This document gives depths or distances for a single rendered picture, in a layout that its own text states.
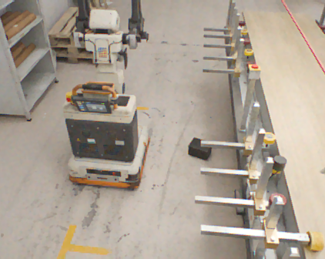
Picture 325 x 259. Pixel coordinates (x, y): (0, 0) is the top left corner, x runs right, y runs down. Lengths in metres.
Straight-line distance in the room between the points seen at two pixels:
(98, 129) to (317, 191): 1.59
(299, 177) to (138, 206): 1.40
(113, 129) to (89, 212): 0.74
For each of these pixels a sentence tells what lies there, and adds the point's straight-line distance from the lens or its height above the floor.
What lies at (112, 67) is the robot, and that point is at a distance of 2.66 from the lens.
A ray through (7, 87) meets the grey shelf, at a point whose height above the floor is 0.44.
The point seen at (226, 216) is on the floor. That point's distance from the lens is 2.75.
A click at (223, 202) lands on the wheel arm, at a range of 1.71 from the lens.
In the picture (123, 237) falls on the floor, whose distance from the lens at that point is 2.60.
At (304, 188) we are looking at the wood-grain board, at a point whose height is 0.90.
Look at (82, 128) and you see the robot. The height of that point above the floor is 0.62.
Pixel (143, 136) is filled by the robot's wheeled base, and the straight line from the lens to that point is 2.98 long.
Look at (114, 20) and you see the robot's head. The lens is 2.54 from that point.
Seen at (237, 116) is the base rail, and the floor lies 0.70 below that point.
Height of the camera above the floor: 2.17
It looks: 39 degrees down
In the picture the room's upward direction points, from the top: straight up
